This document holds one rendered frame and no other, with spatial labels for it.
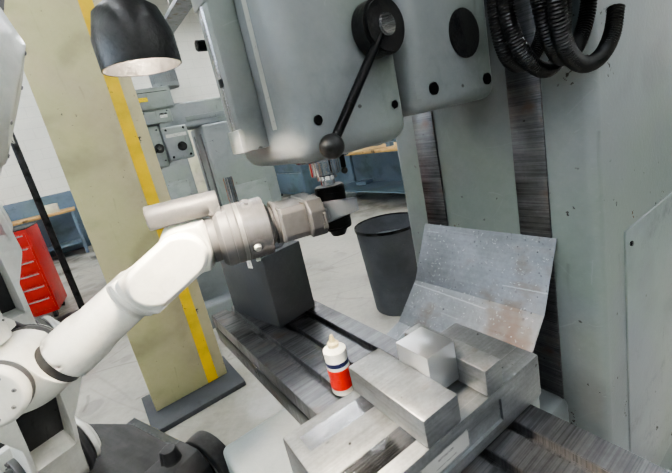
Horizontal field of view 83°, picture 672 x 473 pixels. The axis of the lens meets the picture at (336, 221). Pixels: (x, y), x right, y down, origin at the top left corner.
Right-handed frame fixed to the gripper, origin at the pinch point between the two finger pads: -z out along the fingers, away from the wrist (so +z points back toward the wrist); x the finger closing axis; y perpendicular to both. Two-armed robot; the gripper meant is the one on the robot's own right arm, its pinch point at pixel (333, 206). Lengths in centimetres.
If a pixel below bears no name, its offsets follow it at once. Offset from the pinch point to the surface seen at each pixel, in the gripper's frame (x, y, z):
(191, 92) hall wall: 937, -155, -18
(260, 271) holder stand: 31.7, 17.4, 11.0
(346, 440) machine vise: -17.3, 25.5, 10.3
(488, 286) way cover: 4.2, 26.6, -31.4
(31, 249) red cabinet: 408, 46, 197
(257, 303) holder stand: 37.0, 27.2, 13.3
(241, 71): -4.6, -21.0, 9.8
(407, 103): -6.7, -13.1, -12.0
